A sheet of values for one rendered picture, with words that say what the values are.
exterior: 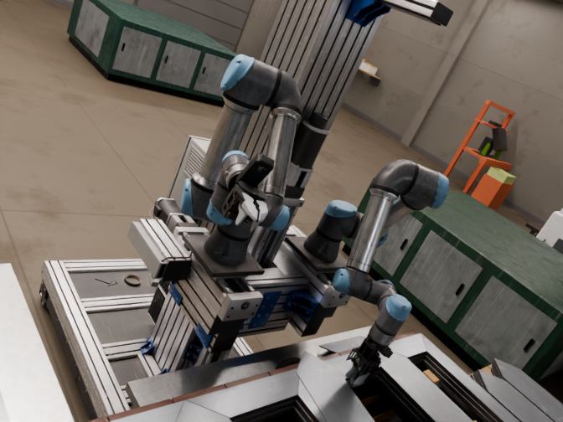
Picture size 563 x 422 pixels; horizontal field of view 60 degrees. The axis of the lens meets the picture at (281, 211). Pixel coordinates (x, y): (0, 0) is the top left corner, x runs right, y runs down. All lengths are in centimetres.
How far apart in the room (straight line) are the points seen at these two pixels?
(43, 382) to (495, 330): 347
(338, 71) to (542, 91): 1083
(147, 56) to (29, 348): 663
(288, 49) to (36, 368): 124
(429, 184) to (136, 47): 621
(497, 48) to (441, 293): 958
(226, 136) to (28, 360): 79
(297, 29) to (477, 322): 297
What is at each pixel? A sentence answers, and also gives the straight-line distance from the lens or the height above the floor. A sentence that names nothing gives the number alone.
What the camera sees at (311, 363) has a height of 87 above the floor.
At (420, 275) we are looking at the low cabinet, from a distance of 436.
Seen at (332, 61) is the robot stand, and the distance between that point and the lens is 176.
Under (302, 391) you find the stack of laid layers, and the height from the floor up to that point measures 86.
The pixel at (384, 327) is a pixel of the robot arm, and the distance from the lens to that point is 155.
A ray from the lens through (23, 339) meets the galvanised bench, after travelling 117.
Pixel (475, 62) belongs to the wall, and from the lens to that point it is 1334.
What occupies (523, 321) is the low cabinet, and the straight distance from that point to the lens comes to 401.
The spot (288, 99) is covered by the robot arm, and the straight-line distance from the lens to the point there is 145.
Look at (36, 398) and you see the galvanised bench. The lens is 106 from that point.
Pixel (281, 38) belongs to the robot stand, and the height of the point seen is 175.
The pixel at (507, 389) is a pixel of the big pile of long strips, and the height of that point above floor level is 85.
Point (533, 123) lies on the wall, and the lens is 1238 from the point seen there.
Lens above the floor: 184
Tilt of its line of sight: 21 degrees down
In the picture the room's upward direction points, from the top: 25 degrees clockwise
